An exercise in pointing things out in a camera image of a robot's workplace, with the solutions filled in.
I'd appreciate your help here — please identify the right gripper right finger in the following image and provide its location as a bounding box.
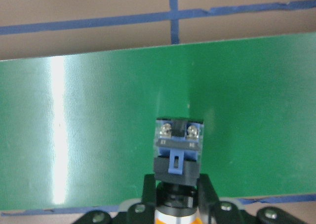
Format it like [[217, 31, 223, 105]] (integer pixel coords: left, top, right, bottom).
[[197, 174, 220, 224]]

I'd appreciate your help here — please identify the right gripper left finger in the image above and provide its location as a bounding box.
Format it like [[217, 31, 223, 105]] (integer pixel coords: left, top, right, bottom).
[[138, 174, 157, 224]]

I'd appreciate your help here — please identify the yellow mushroom push button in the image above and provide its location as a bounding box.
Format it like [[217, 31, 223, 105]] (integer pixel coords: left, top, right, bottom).
[[154, 118, 204, 224]]

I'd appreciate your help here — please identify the green conveyor belt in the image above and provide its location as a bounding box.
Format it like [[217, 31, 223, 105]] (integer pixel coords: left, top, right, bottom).
[[0, 31, 316, 212]]

